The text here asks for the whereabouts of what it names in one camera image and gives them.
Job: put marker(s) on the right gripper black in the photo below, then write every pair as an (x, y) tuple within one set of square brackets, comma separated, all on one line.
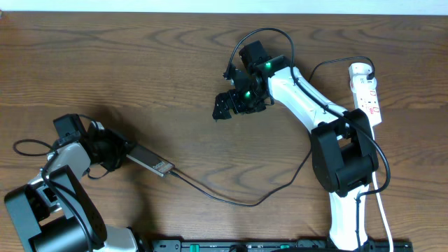
[(232, 95)]

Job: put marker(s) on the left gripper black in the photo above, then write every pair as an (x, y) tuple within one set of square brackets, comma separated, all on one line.
[(122, 143)]

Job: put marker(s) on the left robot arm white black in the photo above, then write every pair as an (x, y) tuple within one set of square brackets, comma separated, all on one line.
[(52, 212)]

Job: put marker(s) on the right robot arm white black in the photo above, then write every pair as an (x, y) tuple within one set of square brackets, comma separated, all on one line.
[(344, 159)]

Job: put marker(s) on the white charger plug adapter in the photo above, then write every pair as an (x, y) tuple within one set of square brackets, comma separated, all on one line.
[(359, 68)]

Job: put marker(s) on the white power strip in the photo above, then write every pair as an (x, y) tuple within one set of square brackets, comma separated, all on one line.
[(365, 97)]

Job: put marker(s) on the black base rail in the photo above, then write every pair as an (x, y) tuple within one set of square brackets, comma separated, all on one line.
[(246, 246)]

